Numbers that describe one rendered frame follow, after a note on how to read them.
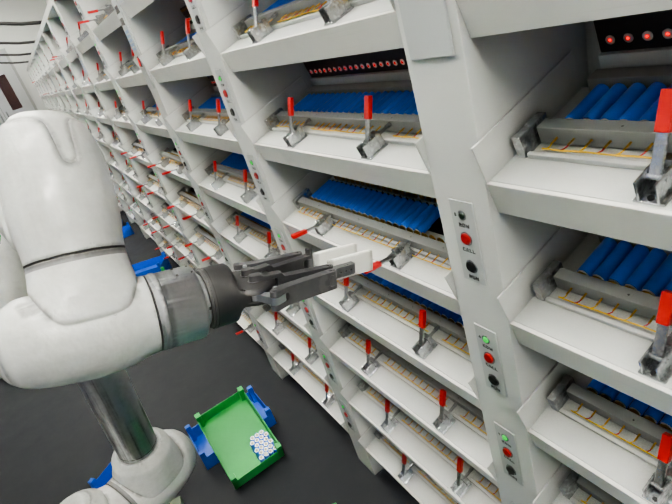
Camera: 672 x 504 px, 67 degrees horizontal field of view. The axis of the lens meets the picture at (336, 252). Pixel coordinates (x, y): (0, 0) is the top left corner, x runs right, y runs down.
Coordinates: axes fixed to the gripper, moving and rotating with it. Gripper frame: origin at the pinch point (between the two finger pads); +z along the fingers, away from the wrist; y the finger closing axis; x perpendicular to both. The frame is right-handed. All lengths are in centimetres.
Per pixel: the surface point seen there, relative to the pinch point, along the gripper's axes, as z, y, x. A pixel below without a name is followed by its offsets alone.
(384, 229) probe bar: 19.4, 16.6, 3.0
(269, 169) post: 14, 54, -5
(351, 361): 27, 43, 47
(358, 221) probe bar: 19.2, 25.1, 3.2
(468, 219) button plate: 11.3, -12.2, -6.3
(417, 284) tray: 15.7, 3.0, 8.7
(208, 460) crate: -2, 101, 106
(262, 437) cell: 15, 89, 96
